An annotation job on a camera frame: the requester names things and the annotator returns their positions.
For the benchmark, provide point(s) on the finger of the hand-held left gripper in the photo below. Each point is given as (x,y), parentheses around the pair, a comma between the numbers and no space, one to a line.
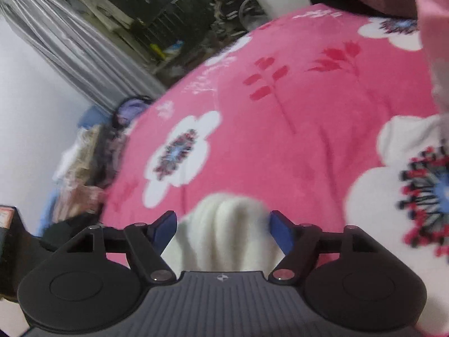
(63,230)

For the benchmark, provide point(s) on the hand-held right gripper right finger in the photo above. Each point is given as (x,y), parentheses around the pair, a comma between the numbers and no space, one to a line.
(282,230)

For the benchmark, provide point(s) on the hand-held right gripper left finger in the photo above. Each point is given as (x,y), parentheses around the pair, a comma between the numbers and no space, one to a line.
(165,226)

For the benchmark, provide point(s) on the white knit sweater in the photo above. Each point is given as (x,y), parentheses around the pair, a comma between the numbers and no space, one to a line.
(224,231)

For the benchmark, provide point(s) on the pile of folded clothes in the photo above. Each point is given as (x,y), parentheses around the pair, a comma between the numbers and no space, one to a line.
(84,168)

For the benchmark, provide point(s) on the pink floral blanket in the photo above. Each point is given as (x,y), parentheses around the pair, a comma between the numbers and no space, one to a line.
(280,130)

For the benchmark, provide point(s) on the blue water jug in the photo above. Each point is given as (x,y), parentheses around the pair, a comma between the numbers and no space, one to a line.
(89,117)

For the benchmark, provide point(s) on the yellow-green bottle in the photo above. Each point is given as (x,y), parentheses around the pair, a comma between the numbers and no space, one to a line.
(156,52)

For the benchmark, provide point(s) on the grey curtain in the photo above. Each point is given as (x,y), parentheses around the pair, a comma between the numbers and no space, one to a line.
(70,49)

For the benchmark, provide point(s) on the metal balcony railing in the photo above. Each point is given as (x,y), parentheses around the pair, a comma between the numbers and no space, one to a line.
(175,3)

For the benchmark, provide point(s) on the wheelchair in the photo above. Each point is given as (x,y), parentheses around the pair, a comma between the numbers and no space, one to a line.
(245,7)

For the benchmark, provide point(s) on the pink quilt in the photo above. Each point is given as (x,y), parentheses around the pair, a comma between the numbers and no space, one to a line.
(435,24)

